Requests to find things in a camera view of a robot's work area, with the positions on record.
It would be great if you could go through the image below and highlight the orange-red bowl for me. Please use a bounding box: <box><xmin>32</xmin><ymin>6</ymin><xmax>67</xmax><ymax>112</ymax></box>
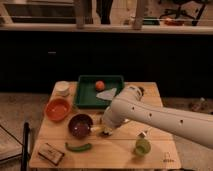
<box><xmin>44</xmin><ymin>98</ymin><xmax>71</xmax><ymax>122</ymax></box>

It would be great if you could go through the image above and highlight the dark maroon bowl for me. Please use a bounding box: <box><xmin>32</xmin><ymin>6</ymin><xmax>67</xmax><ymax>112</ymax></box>
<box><xmin>68</xmin><ymin>114</ymin><xmax>93</xmax><ymax>139</ymax></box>

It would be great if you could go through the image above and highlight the orange fruit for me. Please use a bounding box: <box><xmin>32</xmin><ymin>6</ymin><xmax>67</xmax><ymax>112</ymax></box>
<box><xmin>95</xmin><ymin>81</ymin><xmax>105</xmax><ymax>91</ymax></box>

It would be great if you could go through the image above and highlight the black chair frame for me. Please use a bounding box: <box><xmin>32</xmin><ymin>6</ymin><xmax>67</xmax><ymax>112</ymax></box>
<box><xmin>0</xmin><ymin>122</ymin><xmax>30</xmax><ymax>171</ymax></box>

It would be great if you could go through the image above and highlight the green plastic tray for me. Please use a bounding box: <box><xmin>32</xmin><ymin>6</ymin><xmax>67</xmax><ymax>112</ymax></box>
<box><xmin>73</xmin><ymin>75</ymin><xmax>124</xmax><ymax>109</ymax></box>

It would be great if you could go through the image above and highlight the wooden block box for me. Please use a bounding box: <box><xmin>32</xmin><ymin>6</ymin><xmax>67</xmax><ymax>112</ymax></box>
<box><xmin>38</xmin><ymin>143</ymin><xmax>65</xmax><ymax>166</ymax></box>

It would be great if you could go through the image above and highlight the white cup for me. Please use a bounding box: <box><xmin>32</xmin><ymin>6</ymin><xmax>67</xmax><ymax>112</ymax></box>
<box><xmin>55</xmin><ymin>81</ymin><xmax>69</xmax><ymax>97</ymax></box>

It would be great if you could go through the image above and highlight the yellow banana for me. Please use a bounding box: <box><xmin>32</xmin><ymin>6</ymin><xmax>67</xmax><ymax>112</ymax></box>
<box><xmin>90</xmin><ymin>125</ymin><xmax>102</xmax><ymax>132</ymax></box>

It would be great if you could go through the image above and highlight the grey folded cloth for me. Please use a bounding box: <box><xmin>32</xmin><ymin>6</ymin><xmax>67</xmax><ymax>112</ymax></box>
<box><xmin>96</xmin><ymin>88</ymin><xmax>117</xmax><ymax>101</ymax></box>

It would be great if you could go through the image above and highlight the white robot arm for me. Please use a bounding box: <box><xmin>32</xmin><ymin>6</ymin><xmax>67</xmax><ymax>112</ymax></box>
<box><xmin>102</xmin><ymin>85</ymin><xmax>213</xmax><ymax>149</ymax></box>

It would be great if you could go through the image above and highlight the white handled brush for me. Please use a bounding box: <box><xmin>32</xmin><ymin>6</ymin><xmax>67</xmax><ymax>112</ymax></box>
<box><xmin>101</xmin><ymin>130</ymin><xmax>113</xmax><ymax>136</ymax></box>

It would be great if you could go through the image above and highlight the green pear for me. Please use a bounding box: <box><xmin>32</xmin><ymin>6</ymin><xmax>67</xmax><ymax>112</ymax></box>
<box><xmin>134</xmin><ymin>138</ymin><xmax>151</xmax><ymax>156</ymax></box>

